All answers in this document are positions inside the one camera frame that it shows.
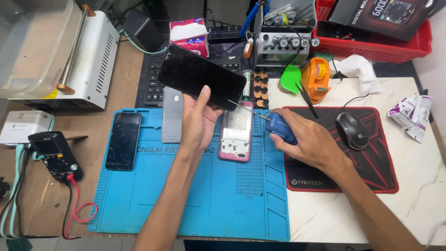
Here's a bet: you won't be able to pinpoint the person's left hand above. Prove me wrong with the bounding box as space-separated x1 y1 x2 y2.
179 85 226 151

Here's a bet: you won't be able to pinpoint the person's right hand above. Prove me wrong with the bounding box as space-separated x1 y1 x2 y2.
269 108 353 177

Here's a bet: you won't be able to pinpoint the blue handle screwdriver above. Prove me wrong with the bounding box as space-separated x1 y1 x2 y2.
228 99 299 145

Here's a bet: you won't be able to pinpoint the black phone screen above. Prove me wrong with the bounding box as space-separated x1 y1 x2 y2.
157 43 247 112

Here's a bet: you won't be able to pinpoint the silver phone back cover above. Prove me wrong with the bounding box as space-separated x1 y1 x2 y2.
161 86 184 144

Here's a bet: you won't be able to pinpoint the black computer mouse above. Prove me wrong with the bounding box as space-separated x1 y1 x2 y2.
335 112 369 151

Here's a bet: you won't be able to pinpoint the black tweezers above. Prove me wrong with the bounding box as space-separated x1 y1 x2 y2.
295 80 319 119

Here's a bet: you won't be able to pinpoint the black keyboard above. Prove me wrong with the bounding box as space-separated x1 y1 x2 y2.
134 42 255 109

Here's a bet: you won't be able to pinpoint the black red mouse pad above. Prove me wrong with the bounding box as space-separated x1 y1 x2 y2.
282 106 400 194

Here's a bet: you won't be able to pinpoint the orange tape dispenser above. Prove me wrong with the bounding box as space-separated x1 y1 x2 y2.
300 57 331 105

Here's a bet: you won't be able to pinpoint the green white tube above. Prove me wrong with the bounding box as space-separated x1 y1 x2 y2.
242 69 253 102

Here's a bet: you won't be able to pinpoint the green plastic pry tool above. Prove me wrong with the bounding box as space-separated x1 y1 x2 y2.
279 64 302 94

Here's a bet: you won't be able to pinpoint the black cracked phone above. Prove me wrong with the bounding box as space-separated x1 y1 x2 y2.
105 112 143 171

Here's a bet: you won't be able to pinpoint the blue silicone repair mat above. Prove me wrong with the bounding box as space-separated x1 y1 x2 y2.
87 108 291 242

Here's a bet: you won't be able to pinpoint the white crumpled tissue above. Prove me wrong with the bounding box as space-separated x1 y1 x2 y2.
329 54 383 95

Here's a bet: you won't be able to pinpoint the pink tissue pack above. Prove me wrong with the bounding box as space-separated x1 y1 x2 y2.
169 18 210 58

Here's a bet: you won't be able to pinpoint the small orange bottle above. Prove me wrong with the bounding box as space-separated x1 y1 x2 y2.
243 33 254 59

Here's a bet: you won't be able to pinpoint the black USB hub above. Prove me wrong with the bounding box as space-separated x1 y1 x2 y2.
207 25 242 44

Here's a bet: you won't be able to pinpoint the grey tool holder station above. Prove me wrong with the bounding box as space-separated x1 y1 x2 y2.
254 0 321 67

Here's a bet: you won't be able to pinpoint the white grey glue tube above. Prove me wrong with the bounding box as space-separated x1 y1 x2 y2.
406 96 433 144

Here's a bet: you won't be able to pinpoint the red plastic basket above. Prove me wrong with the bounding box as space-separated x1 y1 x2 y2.
311 0 433 64

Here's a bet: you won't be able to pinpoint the black power adapter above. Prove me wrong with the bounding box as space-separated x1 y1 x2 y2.
121 8 156 53

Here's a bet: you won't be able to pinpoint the white laminating machine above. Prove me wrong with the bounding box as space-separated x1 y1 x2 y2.
0 0 121 111

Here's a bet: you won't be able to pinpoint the black digital multimeter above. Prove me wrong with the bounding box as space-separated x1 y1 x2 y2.
27 131 84 182

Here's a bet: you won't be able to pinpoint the black multimeter box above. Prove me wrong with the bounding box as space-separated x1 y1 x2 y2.
327 0 438 42

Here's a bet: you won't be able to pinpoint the white USB charger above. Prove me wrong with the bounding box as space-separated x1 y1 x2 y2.
0 110 53 144

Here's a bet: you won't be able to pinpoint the pink phone frame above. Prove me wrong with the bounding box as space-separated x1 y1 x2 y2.
218 101 254 162

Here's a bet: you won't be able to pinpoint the black mouse cable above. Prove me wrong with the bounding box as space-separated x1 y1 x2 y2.
340 93 370 113

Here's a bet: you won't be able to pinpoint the teal cable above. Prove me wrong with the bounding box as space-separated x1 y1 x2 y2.
118 29 168 55

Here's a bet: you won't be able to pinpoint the blue handle tool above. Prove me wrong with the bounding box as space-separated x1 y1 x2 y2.
239 0 271 38

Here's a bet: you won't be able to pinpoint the red probe cable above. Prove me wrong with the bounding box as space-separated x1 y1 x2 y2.
65 174 98 241

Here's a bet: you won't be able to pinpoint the black probe cable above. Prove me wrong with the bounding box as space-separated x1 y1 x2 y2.
61 181 74 240

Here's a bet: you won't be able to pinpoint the bundle of teal cables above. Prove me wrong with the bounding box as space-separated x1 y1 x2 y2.
0 115 56 241

